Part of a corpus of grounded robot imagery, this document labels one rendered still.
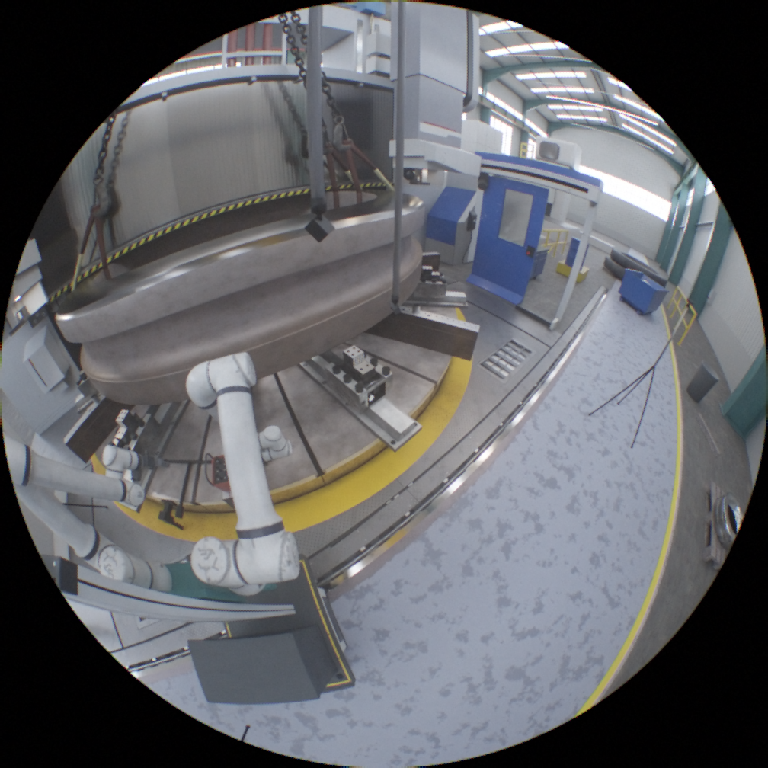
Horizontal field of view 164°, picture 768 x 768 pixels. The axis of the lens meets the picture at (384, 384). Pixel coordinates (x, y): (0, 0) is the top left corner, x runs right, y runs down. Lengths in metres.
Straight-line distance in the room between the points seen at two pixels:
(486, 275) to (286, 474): 4.98
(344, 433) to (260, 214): 4.93
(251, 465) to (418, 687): 1.88
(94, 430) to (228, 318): 2.37
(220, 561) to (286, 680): 0.69
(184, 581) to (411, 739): 1.84
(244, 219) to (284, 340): 4.55
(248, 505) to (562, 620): 2.33
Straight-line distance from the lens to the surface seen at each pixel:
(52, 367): 5.34
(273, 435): 1.36
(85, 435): 3.63
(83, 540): 1.27
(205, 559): 0.91
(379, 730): 2.36
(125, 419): 2.59
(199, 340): 1.94
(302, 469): 2.05
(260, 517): 0.82
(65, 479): 1.04
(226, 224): 6.11
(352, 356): 1.98
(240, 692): 1.49
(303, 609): 1.81
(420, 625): 2.10
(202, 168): 4.72
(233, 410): 0.85
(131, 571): 1.19
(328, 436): 2.16
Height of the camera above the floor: 2.07
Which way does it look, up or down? 45 degrees down
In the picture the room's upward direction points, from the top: 1 degrees clockwise
